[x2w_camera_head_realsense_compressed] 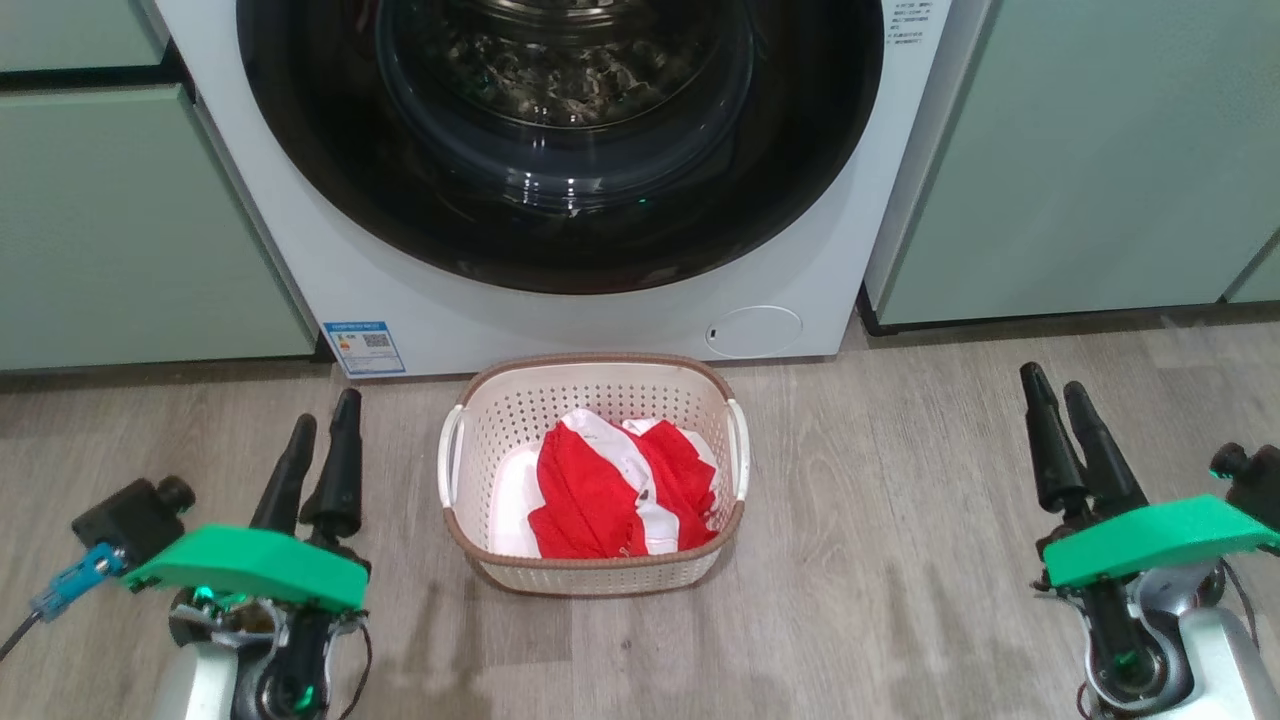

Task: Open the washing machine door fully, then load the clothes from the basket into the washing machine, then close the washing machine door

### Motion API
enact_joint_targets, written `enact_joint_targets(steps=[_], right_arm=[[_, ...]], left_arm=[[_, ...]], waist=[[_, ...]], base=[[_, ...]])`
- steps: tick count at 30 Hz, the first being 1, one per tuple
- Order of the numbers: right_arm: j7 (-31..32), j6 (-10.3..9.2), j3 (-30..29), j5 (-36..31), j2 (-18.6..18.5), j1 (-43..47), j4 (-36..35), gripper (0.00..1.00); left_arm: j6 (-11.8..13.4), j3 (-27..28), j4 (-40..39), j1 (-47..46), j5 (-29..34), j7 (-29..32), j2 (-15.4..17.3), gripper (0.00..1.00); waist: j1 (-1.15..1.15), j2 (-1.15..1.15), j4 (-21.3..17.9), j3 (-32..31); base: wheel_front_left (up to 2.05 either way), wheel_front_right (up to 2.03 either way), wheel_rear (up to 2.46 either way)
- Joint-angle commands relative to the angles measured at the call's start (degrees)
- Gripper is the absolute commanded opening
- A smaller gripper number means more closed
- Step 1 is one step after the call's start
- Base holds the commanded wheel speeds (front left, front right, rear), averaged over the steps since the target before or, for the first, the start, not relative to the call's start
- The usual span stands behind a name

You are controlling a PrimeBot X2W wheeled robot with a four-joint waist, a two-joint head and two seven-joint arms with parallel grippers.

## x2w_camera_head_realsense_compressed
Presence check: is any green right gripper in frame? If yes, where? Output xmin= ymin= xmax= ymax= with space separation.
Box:
xmin=1019 ymin=362 xmax=1280 ymax=716

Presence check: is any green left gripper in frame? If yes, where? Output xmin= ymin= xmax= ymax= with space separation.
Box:
xmin=125 ymin=388 xmax=369 ymax=720

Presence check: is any red white sports jersey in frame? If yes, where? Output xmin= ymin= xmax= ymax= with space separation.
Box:
xmin=527 ymin=408 xmax=721 ymax=559
xmin=640 ymin=420 xmax=721 ymax=549

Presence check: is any washing machine door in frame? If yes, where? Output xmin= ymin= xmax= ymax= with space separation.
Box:
xmin=237 ymin=0 xmax=886 ymax=295

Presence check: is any white front-load washing machine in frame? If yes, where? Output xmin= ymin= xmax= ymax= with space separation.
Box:
xmin=155 ymin=0 xmax=953 ymax=379

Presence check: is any washing machine drum interior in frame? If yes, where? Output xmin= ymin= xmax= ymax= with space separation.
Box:
xmin=440 ymin=0 xmax=701 ymax=126

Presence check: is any blue energy label sticker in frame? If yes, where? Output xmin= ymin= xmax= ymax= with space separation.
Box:
xmin=322 ymin=320 xmax=407 ymax=378

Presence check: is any wide pale green cabinet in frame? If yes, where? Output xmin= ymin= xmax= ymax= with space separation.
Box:
xmin=865 ymin=0 xmax=1280 ymax=327

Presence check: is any beige perforated laundry basket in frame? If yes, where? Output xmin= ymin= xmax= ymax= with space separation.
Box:
xmin=437 ymin=352 xmax=751 ymax=598

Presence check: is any large pale green cabinet drawer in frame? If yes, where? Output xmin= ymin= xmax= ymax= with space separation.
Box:
xmin=0 ymin=85 xmax=319 ymax=371

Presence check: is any round white filter cover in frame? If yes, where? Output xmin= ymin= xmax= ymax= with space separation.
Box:
xmin=705 ymin=305 xmax=804 ymax=359

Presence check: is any small printed text label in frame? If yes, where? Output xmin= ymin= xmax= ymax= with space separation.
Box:
xmin=888 ymin=0 xmax=933 ymax=47

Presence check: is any small pale green cabinet drawer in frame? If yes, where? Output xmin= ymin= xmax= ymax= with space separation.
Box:
xmin=0 ymin=0 xmax=171 ymax=73

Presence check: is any left blue plug camera cable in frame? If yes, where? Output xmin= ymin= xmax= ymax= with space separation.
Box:
xmin=0 ymin=543 xmax=126 ymax=661

